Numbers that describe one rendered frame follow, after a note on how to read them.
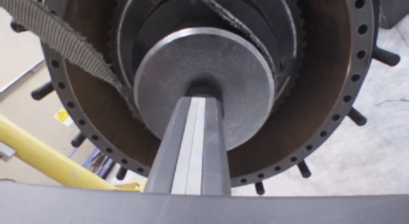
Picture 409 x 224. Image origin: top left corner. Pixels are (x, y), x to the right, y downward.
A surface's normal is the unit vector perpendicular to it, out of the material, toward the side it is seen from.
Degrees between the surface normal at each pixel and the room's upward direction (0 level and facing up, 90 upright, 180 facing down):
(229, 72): 90
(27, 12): 93
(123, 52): 90
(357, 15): 90
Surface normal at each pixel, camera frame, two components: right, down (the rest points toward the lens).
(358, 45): -0.03, 0.50
